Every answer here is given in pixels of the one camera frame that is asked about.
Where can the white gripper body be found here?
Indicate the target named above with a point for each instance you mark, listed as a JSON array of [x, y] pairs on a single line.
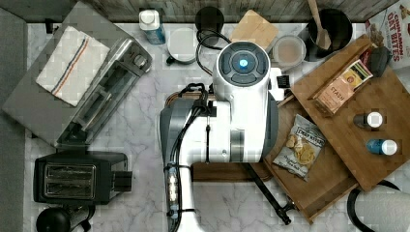
[[278, 84]]

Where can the wooden drawer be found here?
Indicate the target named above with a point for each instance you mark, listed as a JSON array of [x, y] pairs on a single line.
[[328, 180]]

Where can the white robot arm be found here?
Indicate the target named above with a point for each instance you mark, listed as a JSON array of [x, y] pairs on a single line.
[[236, 122]]

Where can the wooden drawer organizer cabinet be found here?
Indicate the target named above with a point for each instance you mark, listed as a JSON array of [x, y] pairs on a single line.
[[385, 94]]

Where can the glass jar clear lid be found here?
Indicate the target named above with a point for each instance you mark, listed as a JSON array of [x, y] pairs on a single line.
[[288, 52]]

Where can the Stash tea box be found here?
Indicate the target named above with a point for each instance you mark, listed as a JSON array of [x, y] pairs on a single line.
[[335, 94]]

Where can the teal canister wooden lid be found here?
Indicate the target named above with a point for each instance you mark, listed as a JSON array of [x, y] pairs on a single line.
[[256, 29]]

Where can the wooden spoon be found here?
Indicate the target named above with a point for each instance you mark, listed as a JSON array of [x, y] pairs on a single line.
[[323, 39]]

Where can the chips snack bag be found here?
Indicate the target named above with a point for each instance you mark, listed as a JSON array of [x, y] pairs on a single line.
[[302, 147]]

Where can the black utensil holder pot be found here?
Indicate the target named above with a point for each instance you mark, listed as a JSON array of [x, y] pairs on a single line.
[[340, 30]]

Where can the dark glass tumbler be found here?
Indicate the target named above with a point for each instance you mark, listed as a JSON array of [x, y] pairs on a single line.
[[209, 18]]

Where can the dark white-capped bottle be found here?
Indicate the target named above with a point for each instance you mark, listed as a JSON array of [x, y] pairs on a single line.
[[372, 120]]

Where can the dark grey pouch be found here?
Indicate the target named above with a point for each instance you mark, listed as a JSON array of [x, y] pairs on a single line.
[[378, 60]]

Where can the white lidded mug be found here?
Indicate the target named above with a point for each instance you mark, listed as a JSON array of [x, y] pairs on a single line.
[[181, 46]]

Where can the wooden serving tray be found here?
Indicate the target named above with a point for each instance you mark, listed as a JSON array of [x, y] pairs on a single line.
[[223, 172]]

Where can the cinnamon oat bites box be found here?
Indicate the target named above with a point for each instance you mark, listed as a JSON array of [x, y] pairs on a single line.
[[391, 28]]

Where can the blue white-capped bottle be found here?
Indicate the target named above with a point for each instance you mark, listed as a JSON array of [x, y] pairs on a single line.
[[385, 147]]

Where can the silver toaster oven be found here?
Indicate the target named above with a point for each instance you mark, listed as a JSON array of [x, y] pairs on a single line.
[[71, 127]]

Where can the white paper towel roll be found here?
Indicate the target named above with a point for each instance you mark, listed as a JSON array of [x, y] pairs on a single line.
[[384, 209]]

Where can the striped white dish towel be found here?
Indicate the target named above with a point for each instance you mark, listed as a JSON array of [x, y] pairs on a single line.
[[72, 66]]

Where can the black two-slot toaster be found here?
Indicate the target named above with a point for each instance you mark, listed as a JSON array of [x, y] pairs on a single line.
[[81, 177]]

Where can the black round object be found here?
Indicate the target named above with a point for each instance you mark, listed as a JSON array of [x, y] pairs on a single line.
[[65, 218]]

